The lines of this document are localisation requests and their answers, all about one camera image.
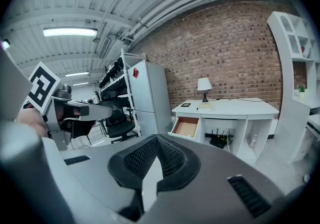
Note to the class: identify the black office chair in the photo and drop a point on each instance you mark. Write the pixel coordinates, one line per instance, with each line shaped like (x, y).
(117, 125)

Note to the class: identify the grey refrigerator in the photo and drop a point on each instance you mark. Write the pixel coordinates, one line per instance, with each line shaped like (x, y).
(150, 93)

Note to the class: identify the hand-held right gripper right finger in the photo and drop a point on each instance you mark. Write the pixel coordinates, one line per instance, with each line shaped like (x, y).
(180, 163)

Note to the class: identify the white shade table lamp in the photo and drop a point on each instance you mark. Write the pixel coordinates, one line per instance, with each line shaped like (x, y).
(204, 84)

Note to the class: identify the black router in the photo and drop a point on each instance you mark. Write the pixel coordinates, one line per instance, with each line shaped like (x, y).
(217, 142)

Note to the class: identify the small green potted plant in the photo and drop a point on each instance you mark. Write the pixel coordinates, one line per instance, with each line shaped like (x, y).
(301, 92)

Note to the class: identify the white wooden drawer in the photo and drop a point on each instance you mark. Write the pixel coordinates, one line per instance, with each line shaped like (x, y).
(185, 127)

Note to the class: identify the black power strip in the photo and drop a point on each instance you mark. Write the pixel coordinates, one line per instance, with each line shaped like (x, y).
(210, 135)

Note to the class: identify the white desk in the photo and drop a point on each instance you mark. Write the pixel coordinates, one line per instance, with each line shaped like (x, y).
(237, 109)

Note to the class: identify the black picture frame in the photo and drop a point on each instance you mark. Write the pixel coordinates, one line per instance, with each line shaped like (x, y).
(185, 105)

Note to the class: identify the beige hardcover book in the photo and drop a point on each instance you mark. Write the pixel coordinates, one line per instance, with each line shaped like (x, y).
(205, 107)

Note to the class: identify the small red item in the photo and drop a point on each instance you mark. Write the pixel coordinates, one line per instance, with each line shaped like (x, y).
(303, 50)

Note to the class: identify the red sticker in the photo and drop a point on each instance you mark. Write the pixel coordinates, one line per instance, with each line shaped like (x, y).
(135, 72)

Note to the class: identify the person's left forearm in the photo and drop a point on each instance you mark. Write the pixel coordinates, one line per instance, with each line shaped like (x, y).
(30, 120)

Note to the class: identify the white metal shelf rack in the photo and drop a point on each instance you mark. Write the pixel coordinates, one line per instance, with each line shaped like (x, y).
(126, 93)

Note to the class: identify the grey ceiling vent unit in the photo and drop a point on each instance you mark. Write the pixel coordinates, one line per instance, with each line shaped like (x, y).
(104, 48)

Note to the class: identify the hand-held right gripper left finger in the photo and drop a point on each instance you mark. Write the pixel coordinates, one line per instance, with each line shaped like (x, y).
(132, 165)

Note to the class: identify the white bookshelf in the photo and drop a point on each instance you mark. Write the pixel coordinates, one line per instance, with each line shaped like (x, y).
(287, 105)

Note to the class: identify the grey fisheye camera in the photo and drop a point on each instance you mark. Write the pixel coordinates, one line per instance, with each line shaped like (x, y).
(66, 89)

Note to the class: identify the ceiling strip light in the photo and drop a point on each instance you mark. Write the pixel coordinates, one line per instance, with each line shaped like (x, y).
(77, 74)
(80, 83)
(70, 32)

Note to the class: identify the pile of black equipment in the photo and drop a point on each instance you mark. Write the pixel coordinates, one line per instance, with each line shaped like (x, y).
(112, 78)

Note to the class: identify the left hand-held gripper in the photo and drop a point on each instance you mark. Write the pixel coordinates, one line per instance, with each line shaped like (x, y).
(53, 108)

